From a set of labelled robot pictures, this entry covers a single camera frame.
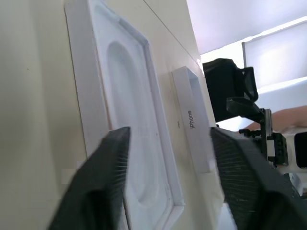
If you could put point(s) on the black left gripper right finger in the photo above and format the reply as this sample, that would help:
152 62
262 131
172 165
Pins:
249 187

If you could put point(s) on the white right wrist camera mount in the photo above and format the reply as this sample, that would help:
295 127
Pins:
291 143

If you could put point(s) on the black furniture piece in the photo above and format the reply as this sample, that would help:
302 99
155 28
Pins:
220 91

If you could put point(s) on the white iPhone box lid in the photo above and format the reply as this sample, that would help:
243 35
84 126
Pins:
189 115

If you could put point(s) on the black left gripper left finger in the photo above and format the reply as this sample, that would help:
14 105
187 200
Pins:
100 182

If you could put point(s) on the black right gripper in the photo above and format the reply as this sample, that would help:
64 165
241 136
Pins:
275 151

